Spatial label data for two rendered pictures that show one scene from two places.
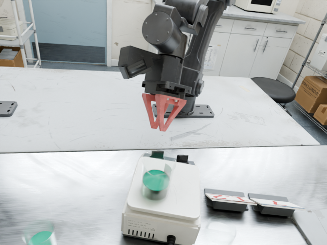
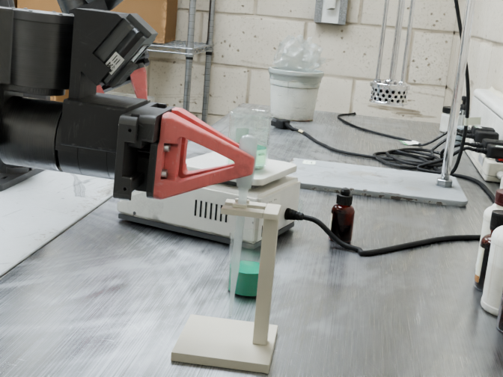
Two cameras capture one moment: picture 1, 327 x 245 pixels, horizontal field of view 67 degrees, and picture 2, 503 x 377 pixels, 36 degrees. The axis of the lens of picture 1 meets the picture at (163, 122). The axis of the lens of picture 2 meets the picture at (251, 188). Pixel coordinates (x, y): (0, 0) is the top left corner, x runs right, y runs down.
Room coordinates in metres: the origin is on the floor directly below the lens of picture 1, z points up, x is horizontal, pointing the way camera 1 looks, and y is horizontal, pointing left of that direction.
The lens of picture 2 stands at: (-0.09, 0.84, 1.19)
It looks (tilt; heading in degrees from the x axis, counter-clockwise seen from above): 14 degrees down; 293
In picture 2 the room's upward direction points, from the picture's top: 5 degrees clockwise
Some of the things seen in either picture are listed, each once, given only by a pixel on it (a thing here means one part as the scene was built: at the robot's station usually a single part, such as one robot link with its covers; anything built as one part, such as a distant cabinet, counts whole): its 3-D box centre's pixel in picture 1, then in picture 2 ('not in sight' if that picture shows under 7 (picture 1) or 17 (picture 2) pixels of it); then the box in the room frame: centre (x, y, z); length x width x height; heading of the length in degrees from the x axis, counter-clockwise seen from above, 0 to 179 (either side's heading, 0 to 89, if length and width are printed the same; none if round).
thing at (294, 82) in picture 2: not in sight; (295, 76); (0.61, -1.02, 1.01); 0.14 x 0.14 x 0.21
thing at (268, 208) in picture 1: (275, 201); not in sight; (0.36, -0.26, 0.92); 0.09 x 0.06 x 0.04; 94
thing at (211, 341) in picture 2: not in sight; (232, 275); (0.16, 0.29, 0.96); 0.08 x 0.08 x 0.13; 17
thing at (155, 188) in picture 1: (155, 177); (250, 140); (0.28, 0.00, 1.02); 0.06 x 0.05 x 0.08; 164
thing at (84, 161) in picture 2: not in sight; (111, 143); (0.26, 0.32, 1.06); 0.10 x 0.07 x 0.07; 107
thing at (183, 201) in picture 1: (166, 184); (237, 166); (0.30, -0.02, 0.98); 0.12 x 0.12 x 0.01; 88
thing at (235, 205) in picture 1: (228, 196); not in sight; (0.35, -0.16, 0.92); 0.09 x 0.06 x 0.04; 94
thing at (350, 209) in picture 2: not in sight; (342, 213); (0.17, -0.07, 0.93); 0.03 x 0.03 x 0.07
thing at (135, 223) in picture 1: (164, 189); (216, 196); (0.33, -0.02, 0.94); 0.22 x 0.13 x 0.08; 178
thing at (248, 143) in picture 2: not in sight; (245, 162); (0.15, 0.29, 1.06); 0.01 x 0.01 x 0.04; 17
